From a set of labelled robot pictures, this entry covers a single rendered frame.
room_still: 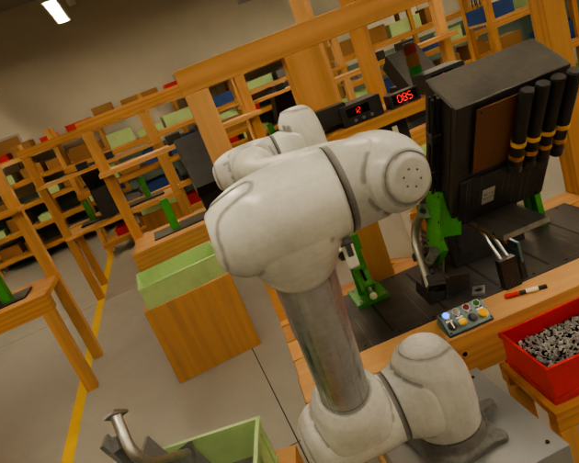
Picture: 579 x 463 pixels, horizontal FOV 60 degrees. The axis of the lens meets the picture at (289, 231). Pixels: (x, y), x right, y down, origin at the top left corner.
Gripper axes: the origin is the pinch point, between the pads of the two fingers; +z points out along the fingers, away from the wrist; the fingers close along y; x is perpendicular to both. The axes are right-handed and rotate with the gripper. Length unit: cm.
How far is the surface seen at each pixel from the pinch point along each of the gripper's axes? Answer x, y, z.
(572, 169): 115, -67, 31
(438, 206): 39.5, -29.0, 8.5
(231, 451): -51, -1, 43
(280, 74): 154, -991, -33
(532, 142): 65, -11, -6
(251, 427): -43, 0, 38
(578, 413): 38, 27, 54
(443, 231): 38, -28, 17
